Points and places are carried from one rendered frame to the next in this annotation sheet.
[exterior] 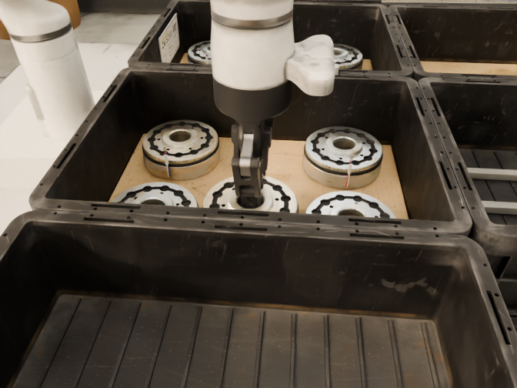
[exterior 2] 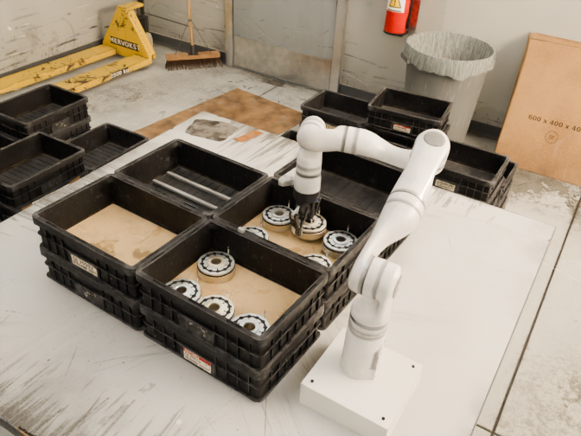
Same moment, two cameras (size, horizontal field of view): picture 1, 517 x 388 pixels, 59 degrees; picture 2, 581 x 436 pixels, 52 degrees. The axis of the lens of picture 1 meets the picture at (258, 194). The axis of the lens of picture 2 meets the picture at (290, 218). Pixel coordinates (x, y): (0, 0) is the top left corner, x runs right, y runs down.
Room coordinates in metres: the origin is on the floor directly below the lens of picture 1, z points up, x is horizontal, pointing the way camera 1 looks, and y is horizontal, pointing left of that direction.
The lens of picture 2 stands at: (1.71, 0.62, 1.92)
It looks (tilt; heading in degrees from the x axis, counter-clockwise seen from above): 35 degrees down; 207
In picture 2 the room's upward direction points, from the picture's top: 4 degrees clockwise
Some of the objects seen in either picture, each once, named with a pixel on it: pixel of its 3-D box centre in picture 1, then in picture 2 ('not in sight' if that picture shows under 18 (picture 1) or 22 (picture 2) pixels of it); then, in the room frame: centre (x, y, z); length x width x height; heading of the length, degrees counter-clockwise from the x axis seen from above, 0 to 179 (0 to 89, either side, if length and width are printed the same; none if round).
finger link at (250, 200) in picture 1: (249, 199); not in sight; (0.37, 0.01, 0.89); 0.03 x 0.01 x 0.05; 174
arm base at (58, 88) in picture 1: (58, 81); (363, 341); (0.71, 0.33, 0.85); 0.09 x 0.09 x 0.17; 9
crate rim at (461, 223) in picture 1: (256, 138); (297, 221); (0.44, 0.00, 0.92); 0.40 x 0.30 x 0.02; 85
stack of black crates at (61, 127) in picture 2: not in sight; (46, 142); (-0.17, -1.79, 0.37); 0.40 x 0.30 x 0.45; 178
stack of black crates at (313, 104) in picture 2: not in sight; (339, 131); (-1.27, -0.60, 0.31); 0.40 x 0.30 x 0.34; 88
